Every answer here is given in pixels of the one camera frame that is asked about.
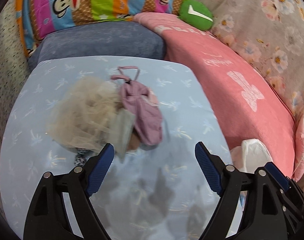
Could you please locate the green plush with swoosh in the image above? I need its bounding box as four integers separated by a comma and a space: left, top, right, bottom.
179, 0, 213, 31

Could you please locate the light blue palm-print pillow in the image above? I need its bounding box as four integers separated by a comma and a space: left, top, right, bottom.
0, 56, 232, 239

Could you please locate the purple face mask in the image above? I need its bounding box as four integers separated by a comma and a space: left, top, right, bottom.
111, 66, 163, 146

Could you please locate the white trash bag bin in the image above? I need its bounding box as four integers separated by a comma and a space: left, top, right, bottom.
230, 139, 273, 173

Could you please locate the colourful monkey cartoon quilt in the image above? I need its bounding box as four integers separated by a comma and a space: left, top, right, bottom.
15, 0, 184, 57

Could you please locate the beige tulle with pearls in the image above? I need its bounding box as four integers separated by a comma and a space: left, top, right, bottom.
47, 76, 121, 152

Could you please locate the small pink pillow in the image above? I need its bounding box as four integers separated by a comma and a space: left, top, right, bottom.
292, 114, 304, 181

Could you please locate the leopard print scrunchie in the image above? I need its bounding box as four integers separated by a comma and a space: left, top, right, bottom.
74, 148, 89, 167

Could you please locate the dark blue cushion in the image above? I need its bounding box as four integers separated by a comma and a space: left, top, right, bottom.
28, 21, 166, 70

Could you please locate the grey floral bedsheet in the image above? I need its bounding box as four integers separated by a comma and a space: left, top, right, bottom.
197, 0, 304, 119

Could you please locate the pink towel blanket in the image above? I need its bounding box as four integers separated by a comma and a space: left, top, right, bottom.
134, 12, 296, 177

